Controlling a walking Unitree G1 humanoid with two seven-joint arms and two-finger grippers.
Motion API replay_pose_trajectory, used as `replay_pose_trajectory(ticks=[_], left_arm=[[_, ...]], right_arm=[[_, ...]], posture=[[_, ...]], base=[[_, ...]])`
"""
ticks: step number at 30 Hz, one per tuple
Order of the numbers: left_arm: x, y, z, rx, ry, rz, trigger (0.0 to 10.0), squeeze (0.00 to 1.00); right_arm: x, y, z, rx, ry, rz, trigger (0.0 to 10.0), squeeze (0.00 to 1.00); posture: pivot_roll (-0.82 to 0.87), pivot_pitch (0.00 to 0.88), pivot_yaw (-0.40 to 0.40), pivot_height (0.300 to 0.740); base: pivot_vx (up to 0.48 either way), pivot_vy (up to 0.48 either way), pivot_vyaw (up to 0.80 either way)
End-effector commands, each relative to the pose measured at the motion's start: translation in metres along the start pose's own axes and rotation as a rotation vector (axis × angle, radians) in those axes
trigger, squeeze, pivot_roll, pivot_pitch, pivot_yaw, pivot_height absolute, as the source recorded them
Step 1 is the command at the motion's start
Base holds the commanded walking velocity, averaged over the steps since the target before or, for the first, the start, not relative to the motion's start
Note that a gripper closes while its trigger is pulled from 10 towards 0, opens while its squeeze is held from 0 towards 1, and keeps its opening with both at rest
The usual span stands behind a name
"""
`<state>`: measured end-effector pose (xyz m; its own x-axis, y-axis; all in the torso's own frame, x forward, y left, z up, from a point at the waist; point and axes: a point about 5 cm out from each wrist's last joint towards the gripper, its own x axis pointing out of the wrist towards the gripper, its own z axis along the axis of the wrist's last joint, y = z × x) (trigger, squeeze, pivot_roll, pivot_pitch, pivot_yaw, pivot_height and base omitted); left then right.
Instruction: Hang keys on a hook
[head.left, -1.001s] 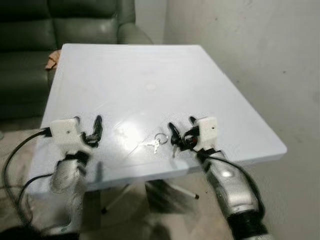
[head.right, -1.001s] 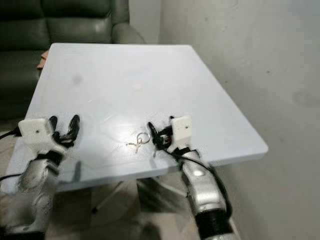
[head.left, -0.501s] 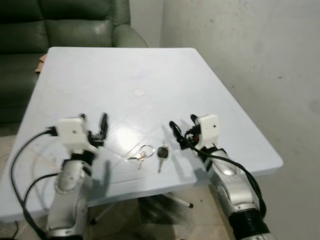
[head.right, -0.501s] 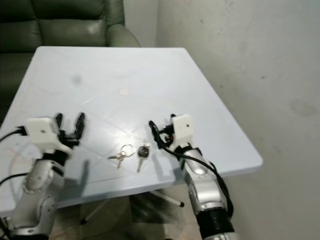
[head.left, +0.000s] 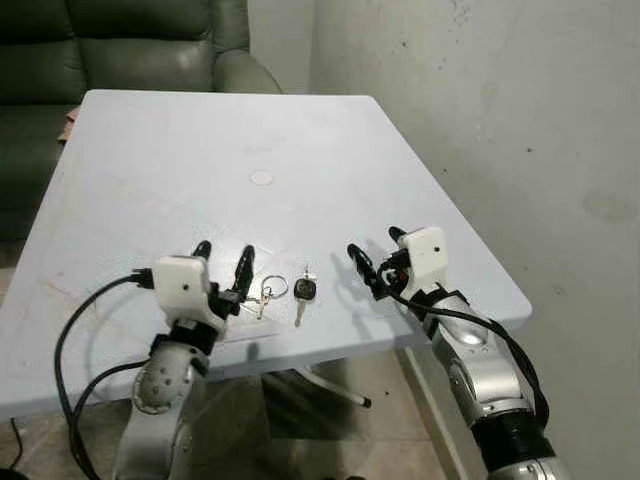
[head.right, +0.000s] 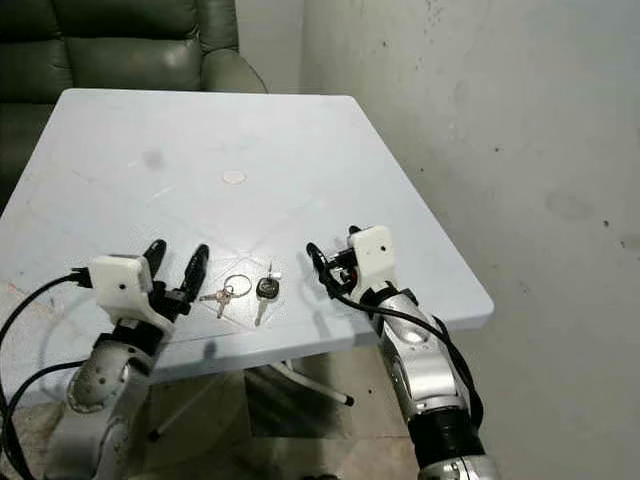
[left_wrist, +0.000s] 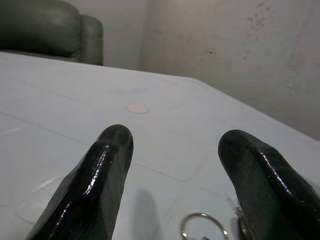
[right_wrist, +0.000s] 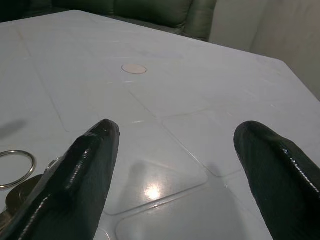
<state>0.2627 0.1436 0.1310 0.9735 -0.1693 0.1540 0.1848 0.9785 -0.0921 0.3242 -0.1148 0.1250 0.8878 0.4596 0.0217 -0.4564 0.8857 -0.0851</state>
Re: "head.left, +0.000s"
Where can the white round table plug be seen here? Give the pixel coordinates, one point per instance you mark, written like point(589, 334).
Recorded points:
point(261, 178)

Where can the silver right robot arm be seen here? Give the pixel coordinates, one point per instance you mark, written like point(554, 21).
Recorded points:
point(480, 380)

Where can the white table leg black foot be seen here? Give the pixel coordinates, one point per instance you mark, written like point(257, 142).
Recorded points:
point(335, 388)

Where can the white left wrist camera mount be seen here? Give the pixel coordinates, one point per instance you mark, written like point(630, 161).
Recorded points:
point(180, 280)

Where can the dark green leather armchair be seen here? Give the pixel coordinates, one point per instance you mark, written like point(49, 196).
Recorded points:
point(130, 50)

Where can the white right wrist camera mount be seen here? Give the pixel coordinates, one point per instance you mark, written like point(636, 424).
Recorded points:
point(425, 255)

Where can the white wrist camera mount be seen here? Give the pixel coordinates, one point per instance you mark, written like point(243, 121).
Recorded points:
point(180, 280)
point(425, 255)

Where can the black headed car key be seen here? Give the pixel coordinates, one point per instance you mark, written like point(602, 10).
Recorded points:
point(304, 290)

